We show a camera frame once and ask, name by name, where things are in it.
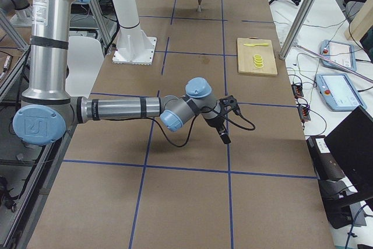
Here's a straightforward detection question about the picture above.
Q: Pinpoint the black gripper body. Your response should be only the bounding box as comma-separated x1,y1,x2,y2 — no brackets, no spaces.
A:
203,108,226,129

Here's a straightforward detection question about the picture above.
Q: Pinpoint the steel measuring jigger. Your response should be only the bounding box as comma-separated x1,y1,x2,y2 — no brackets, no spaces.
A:
196,0,202,12

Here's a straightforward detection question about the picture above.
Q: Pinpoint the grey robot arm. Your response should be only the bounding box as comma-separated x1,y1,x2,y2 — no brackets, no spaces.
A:
12,0,230,145

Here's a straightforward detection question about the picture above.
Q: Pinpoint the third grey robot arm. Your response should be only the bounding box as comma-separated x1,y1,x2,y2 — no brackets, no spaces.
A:
1,0,33,27

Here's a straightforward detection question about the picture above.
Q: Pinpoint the bamboo cutting board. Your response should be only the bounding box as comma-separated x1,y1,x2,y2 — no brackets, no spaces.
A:
237,38,277,76

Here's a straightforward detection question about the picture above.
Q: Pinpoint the yellow plastic knife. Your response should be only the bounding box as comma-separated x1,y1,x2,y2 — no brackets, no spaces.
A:
243,43,269,47

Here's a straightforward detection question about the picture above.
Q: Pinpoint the black desktop box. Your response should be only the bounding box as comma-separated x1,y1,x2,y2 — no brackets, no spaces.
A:
307,135,344,182

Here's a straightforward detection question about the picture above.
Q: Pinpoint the near teach pendant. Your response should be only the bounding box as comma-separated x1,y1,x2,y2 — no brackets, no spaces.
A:
315,73,367,112

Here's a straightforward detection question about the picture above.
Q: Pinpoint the teach pendant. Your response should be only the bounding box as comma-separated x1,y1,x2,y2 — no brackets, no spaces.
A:
320,40,357,71
315,73,367,112

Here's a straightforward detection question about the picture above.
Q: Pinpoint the black computer monitor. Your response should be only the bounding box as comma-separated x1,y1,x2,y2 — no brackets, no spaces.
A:
325,106,372,191

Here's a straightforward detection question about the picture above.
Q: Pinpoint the far teach pendant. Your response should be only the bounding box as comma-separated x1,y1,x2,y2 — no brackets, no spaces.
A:
320,40,357,71

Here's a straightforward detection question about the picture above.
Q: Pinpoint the white plastic chair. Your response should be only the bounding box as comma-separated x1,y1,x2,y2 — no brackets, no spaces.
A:
66,36,104,97

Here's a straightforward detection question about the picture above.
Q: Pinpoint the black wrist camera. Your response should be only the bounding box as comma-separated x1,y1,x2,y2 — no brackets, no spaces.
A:
219,95,241,115

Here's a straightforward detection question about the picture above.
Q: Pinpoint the black braided right cable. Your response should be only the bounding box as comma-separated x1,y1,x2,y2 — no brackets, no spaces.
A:
159,106,256,148

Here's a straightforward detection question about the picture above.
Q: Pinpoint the aluminium frame post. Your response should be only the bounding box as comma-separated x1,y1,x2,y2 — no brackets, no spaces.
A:
279,0,315,60

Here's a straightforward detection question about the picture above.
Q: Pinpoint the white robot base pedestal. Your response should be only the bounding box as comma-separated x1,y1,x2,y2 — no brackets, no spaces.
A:
112,0,157,65

